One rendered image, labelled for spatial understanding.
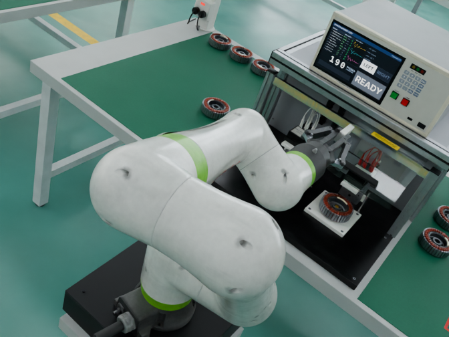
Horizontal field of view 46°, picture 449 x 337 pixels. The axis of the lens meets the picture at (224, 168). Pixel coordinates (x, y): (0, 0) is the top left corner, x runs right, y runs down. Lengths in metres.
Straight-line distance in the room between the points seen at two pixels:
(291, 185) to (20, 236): 1.61
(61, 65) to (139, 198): 1.51
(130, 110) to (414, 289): 1.13
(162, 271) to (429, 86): 0.98
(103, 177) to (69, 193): 1.98
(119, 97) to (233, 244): 1.43
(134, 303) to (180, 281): 0.15
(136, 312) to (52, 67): 1.20
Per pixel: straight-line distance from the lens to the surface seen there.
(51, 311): 2.23
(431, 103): 1.69
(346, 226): 1.76
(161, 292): 1.13
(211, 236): 0.64
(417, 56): 1.66
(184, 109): 2.04
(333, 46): 1.75
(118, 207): 0.68
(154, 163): 0.69
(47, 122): 2.26
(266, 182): 1.06
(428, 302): 1.76
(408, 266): 1.82
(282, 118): 2.06
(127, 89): 2.07
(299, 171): 1.10
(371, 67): 1.72
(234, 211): 0.66
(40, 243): 2.44
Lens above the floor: 1.84
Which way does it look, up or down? 37 degrees down
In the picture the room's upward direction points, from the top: 20 degrees clockwise
